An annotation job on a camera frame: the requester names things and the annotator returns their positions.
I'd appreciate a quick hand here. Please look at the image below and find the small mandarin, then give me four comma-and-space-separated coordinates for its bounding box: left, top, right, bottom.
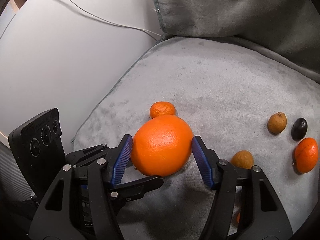
149, 101, 176, 119

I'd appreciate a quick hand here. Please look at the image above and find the dark plum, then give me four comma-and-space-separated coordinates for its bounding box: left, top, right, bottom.
291, 118, 308, 141

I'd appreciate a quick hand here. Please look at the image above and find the grey fleece blanket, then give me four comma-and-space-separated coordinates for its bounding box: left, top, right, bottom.
73, 0, 319, 231

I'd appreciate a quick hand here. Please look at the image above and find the brown longan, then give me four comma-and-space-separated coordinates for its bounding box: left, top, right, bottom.
267, 112, 287, 135
231, 150, 254, 169

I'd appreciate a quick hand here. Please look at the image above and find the large smooth orange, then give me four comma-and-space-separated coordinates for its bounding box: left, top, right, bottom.
131, 115, 193, 177

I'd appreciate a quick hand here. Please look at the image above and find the tiny mandarin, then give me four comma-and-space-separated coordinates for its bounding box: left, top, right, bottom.
233, 211, 240, 226

